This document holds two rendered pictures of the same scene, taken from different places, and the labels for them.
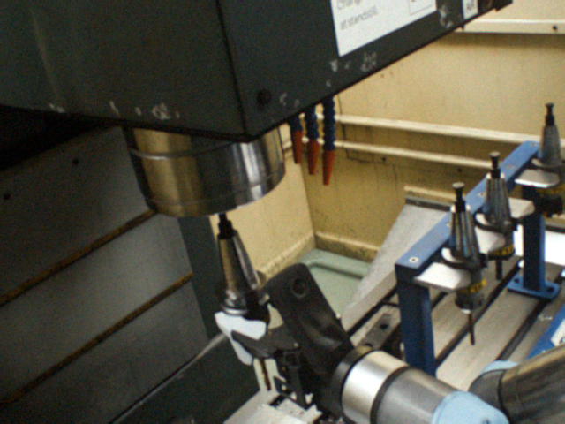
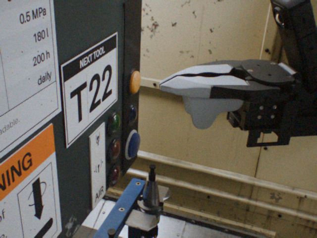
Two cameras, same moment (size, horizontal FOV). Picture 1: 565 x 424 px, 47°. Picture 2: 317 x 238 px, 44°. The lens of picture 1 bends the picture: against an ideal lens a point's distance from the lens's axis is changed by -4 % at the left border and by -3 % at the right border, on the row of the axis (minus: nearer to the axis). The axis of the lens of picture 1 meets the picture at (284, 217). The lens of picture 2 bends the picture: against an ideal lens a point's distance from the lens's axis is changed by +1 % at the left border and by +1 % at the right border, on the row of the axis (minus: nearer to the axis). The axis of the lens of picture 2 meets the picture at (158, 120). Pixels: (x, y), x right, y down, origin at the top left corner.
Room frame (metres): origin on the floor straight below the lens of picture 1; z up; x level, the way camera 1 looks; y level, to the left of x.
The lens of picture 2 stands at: (0.37, -0.13, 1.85)
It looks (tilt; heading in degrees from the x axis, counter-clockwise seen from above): 28 degrees down; 331
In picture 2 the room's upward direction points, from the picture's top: 3 degrees clockwise
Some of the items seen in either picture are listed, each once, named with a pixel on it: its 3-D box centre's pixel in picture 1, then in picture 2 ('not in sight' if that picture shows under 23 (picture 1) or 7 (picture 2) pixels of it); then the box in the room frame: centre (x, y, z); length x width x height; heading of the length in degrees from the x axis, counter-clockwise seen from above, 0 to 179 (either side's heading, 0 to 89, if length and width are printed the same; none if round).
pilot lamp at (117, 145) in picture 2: not in sight; (115, 149); (0.69, -0.26, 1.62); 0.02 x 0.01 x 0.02; 134
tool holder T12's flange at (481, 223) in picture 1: (497, 223); not in sight; (0.87, -0.32, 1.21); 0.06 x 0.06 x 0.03
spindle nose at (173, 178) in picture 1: (203, 134); not in sight; (0.67, 0.07, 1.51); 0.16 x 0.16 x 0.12
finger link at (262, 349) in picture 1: (267, 340); not in sight; (0.60, 0.05, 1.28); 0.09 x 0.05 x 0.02; 50
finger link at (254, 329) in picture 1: (242, 342); not in sight; (0.63, 0.08, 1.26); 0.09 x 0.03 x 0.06; 50
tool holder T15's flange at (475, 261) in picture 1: (465, 258); not in sight; (0.79, -0.24, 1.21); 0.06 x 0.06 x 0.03
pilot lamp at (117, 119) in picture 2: not in sight; (115, 123); (0.69, -0.26, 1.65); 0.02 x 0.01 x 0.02; 134
